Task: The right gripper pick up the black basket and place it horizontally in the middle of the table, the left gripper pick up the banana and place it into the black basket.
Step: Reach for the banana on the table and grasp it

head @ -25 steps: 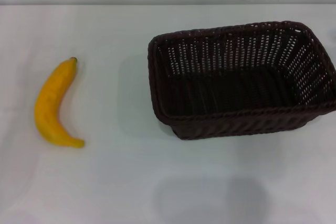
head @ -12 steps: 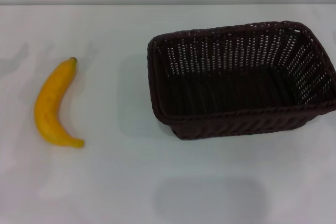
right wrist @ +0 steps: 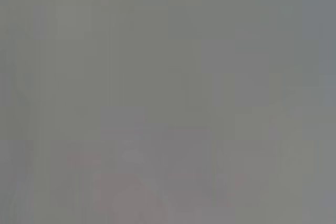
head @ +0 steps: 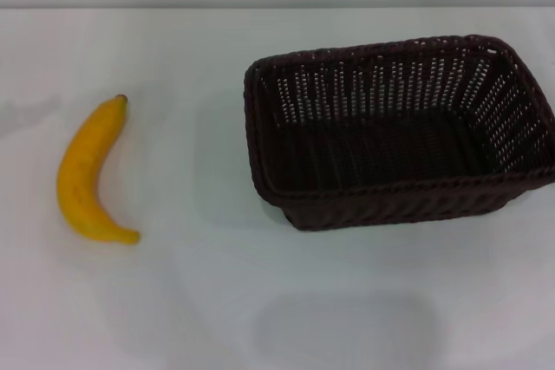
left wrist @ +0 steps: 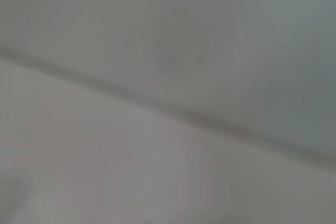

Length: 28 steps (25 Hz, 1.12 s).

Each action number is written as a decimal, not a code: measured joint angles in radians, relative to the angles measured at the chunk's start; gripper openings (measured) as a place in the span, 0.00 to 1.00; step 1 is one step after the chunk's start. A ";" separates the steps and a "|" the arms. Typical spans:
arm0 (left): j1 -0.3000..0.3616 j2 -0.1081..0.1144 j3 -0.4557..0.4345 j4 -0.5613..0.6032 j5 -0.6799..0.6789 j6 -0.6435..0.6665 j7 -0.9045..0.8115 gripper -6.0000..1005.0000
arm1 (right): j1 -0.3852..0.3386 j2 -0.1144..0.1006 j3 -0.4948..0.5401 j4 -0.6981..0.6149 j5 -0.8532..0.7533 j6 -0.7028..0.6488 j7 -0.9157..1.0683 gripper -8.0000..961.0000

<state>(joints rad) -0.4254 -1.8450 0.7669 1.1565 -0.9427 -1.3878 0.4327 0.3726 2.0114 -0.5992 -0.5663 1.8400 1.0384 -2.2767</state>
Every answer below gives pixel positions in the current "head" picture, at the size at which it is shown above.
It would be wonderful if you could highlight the dark brown woven basket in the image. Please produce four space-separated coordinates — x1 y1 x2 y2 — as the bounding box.
243 33 555 231

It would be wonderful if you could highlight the yellow banana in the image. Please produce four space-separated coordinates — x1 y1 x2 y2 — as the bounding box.
56 94 141 246

